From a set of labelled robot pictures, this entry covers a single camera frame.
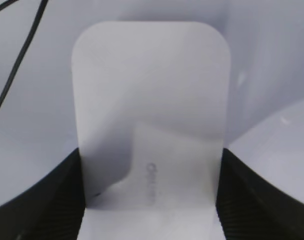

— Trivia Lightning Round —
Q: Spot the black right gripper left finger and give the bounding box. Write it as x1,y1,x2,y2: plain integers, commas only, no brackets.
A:
0,148,86,240

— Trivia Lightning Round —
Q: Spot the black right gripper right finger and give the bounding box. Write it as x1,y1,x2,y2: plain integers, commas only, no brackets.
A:
215,148,304,240

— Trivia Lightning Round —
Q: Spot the white board eraser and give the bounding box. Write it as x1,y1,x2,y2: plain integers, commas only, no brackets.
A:
71,21,231,240

